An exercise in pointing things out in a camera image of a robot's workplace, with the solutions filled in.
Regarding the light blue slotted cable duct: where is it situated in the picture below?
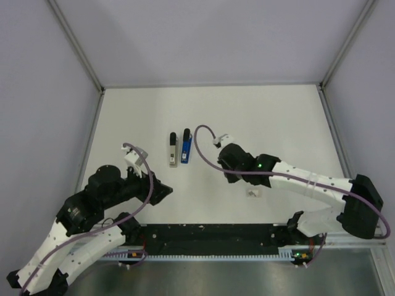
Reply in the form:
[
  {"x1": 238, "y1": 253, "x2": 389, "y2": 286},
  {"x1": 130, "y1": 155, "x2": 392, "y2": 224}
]
[{"x1": 99, "y1": 249, "x2": 295, "y2": 262}]

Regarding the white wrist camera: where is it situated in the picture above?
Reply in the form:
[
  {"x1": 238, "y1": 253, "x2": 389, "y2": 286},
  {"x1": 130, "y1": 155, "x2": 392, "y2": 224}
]
[
  {"x1": 212, "y1": 134, "x2": 235, "y2": 149},
  {"x1": 122, "y1": 143, "x2": 148, "y2": 178}
]

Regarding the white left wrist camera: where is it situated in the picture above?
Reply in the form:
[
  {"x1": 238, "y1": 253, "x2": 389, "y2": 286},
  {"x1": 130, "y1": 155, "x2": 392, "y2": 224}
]
[{"x1": 122, "y1": 143, "x2": 148, "y2": 178}]

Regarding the aluminium frame rail front right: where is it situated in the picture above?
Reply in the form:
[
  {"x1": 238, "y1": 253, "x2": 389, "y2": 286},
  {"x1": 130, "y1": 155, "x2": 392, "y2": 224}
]
[{"x1": 325, "y1": 233, "x2": 386, "y2": 249}]

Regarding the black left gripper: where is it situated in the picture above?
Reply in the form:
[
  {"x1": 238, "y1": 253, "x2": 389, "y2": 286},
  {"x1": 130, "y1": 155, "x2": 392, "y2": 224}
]
[{"x1": 103, "y1": 163, "x2": 173, "y2": 209}]

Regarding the aluminium frame post right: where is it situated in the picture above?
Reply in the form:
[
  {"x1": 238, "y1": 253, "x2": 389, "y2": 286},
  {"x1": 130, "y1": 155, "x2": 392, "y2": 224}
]
[{"x1": 319, "y1": 0, "x2": 378, "y2": 89}]

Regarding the grey and black stapler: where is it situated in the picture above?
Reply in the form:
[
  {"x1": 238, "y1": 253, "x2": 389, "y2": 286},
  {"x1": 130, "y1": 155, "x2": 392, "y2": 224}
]
[{"x1": 168, "y1": 132, "x2": 178, "y2": 168}]

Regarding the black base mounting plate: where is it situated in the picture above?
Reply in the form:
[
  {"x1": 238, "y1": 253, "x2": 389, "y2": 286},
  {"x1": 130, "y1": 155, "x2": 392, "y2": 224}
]
[{"x1": 128, "y1": 224, "x2": 311, "y2": 255}]

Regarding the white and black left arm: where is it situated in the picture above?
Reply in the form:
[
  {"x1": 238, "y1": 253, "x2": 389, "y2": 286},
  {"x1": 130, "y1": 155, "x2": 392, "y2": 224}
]
[{"x1": 7, "y1": 165, "x2": 173, "y2": 295}]

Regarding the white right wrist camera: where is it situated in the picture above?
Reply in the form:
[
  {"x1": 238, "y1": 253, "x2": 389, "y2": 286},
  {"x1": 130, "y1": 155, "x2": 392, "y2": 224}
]
[{"x1": 212, "y1": 134, "x2": 235, "y2": 149}]

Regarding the aluminium frame post left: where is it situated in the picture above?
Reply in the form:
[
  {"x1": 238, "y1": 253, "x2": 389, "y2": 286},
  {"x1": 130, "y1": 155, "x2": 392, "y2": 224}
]
[{"x1": 45, "y1": 0, "x2": 105, "y2": 94}]

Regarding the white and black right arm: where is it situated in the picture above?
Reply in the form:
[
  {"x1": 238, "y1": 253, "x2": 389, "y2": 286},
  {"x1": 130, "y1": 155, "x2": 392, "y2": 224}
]
[{"x1": 217, "y1": 143, "x2": 383, "y2": 244}]

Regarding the aluminium frame post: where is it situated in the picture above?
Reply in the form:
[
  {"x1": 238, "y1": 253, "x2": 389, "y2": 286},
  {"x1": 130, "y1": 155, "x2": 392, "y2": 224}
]
[
  {"x1": 45, "y1": 0, "x2": 105, "y2": 94},
  {"x1": 319, "y1": 0, "x2": 378, "y2": 89}
]

